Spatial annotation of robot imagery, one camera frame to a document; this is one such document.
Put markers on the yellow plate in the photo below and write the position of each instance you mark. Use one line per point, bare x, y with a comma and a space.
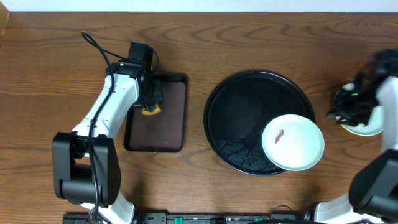
350, 131

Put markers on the pale green plate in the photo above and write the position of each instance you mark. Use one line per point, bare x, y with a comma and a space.
374, 122

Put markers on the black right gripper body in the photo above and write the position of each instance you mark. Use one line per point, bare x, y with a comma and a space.
356, 107

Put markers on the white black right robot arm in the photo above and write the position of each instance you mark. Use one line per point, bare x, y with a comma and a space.
372, 194

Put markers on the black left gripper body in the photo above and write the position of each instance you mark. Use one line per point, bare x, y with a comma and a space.
154, 94

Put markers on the black round tray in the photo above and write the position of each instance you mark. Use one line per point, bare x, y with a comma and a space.
238, 110

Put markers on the mint plate with red stain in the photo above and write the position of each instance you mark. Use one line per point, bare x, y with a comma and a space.
293, 142

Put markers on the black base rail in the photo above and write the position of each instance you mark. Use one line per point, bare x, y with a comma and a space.
163, 218

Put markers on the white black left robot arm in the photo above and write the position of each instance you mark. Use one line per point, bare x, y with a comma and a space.
86, 170

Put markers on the black rectangular tray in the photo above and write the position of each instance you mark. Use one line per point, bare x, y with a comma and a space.
164, 131

